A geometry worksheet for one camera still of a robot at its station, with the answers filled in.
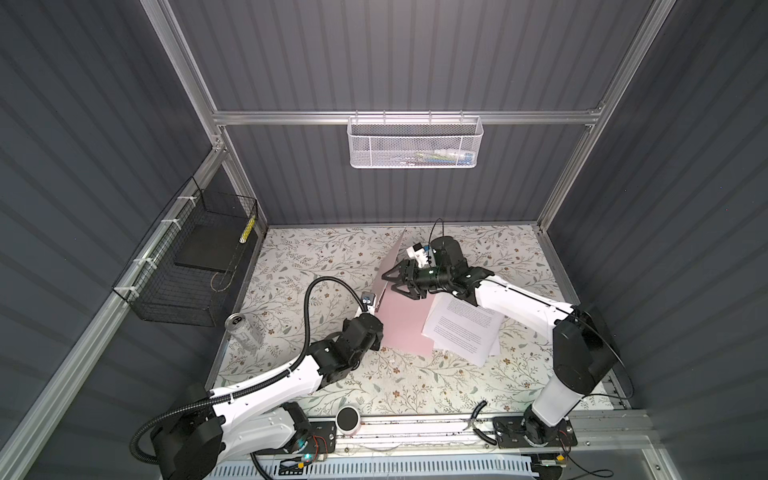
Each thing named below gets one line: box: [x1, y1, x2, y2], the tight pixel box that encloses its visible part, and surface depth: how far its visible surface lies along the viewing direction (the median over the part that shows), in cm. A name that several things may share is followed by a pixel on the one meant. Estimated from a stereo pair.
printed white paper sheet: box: [421, 293, 505, 368], surface depth 93 cm
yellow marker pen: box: [239, 215, 256, 244], surface depth 82 cm
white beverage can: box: [224, 313, 265, 352], surface depth 81 cm
